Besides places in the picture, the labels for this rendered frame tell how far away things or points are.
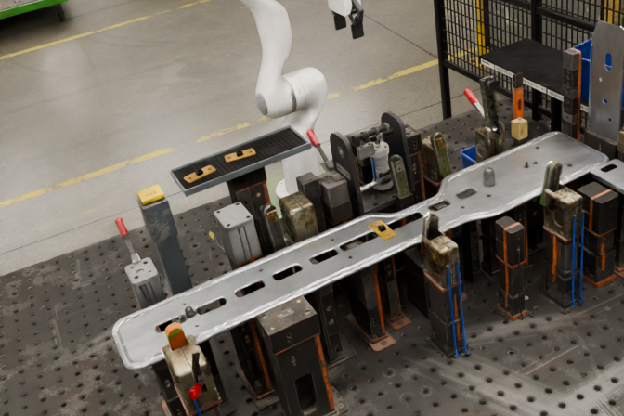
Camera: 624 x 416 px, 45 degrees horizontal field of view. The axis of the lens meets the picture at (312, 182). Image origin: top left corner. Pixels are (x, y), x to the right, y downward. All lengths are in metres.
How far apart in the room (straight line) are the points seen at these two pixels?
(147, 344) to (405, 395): 0.64
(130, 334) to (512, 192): 1.03
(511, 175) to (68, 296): 1.43
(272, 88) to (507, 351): 1.00
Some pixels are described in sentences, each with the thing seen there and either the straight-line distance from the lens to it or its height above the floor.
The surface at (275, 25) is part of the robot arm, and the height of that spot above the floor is 1.39.
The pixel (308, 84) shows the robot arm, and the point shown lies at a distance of 2.35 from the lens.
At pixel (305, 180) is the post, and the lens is 2.02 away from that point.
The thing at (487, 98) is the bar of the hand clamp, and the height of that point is 1.16.
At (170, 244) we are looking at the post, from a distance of 2.08.
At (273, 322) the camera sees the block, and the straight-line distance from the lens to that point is 1.70.
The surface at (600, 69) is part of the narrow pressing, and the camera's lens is 2.24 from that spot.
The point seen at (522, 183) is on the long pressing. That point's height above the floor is 1.00.
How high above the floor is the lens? 2.14
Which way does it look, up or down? 31 degrees down
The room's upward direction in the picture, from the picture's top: 11 degrees counter-clockwise
